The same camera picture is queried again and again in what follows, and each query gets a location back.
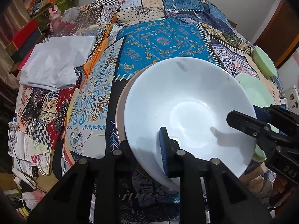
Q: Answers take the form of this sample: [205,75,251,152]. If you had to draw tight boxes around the mint green plate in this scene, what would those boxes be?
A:
[235,73,279,162]

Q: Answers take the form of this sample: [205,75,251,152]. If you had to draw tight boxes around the green bowl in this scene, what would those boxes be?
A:
[252,46,278,77]

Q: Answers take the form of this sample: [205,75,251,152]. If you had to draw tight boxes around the white bowl black spots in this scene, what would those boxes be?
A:
[124,57,256,191]

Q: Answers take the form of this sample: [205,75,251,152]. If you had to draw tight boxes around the pink bowl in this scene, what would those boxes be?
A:
[115,65,151,143]

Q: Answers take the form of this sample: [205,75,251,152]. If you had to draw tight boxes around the person right hand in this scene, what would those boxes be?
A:
[273,175,288,195]

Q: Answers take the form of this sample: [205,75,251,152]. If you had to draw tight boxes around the patchwork tablecloth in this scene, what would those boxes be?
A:
[14,0,286,224]

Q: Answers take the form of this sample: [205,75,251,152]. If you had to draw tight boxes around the wooden wardrobe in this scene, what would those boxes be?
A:
[254,0,298,68]

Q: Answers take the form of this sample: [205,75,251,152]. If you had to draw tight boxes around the cardboard box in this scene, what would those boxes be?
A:
[228,20,237,28]

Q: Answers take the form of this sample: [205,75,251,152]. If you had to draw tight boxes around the white folded cloth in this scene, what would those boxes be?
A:
[19,35,96,91]

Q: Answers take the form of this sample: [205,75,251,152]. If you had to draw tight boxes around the red box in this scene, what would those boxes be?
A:
[6,18,41,56]

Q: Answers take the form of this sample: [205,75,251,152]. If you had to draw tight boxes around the pink rabbit toy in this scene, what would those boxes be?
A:
[48,4,61,32]

